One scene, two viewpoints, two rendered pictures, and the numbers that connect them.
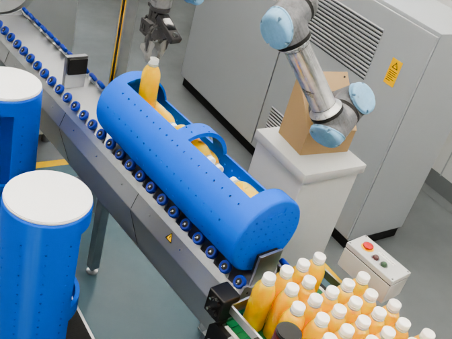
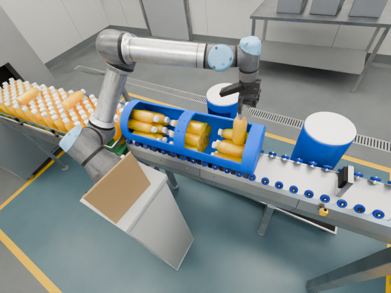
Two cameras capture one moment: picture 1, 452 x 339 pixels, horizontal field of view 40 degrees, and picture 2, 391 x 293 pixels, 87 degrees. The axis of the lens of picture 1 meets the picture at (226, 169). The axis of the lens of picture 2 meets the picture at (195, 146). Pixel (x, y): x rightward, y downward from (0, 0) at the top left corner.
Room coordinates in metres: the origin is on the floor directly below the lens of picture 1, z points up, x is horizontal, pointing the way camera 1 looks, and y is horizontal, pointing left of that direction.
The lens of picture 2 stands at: (2.77, 0.01, 2.03)
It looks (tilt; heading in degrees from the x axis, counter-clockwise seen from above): 50 degrees down; 171
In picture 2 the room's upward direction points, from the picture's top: 12 degrees counter-clockwise
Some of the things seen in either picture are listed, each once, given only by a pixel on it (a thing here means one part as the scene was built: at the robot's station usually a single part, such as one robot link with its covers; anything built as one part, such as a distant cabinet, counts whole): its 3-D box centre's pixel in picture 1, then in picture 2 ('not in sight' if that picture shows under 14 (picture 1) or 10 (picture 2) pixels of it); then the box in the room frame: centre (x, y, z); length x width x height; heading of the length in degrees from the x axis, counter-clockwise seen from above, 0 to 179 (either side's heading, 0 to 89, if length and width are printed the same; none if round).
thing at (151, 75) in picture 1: (149, 85); (239, 129); (2.10, 0.37, 1.23); 0.07 x 0.07 x 0.19
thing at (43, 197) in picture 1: (48, 196); (224, 93); (1.55, 0.52, 1.03); 0.28 x 0.28 x 0.01
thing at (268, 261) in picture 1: (264, 266); not in sight; (1.57, -0.21, 0.99); 0.10 x 0.02 x 0.12; 137
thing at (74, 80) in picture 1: (75, 72); (342, 181); (2.47, 0.77, 1.00); 0.10 x 0.04 x 0.15; 137
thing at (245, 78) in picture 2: (161, 1); (248, 73); (2.12, 0.39, 1.55); 0.08 x 0.08 x 0.05
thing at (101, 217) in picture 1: (99, 224); (265, 220); (2.33, 0.51, 0.31); 0.06 x 0.06 x 0.63; 47
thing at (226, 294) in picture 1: (222, 303); not in sight; (1.39, -0.10, 0.95); 0.10 x 0.07 x 0.10; 137
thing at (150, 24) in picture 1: (156, 21); (248, 90); (2.12, 0.39, 1.47); 0.09 x 0.08 x 0.12; 47
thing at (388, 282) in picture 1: (373, 268); not in sight; (1.64, -0.56, 1.05); 0.20 x 0.10 x 0.10; 47
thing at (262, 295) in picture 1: (259, 302); not in sight; (1.39, -0.21, 0.99); 0.07 x 0.07 x 0.19
